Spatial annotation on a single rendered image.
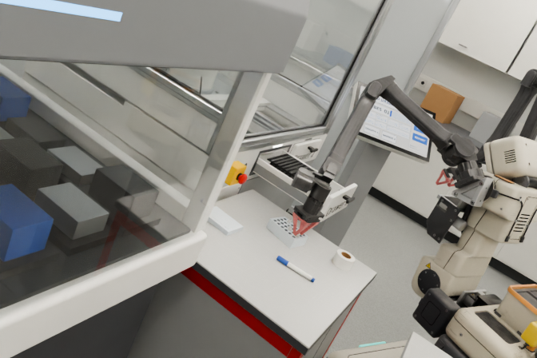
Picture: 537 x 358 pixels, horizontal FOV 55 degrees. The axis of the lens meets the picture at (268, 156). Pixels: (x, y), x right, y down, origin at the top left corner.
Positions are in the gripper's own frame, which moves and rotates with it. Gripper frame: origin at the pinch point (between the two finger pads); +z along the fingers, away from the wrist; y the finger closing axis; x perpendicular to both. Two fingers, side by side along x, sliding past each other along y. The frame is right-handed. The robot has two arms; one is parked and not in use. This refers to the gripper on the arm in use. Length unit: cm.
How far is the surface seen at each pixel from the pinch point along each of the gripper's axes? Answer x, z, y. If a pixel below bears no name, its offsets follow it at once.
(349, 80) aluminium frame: -52, -43, -66
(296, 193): -16.3, -4.6, -13.7
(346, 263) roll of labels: 16.1, 2.0, -10.8
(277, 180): -25.3, -4.8, -11.2
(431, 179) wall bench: -84, 32, -314
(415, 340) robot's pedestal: 49.0, 4.6, -8.5
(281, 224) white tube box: -6.6, 1.7, 1.1
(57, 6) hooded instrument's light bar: 23, -60, 114
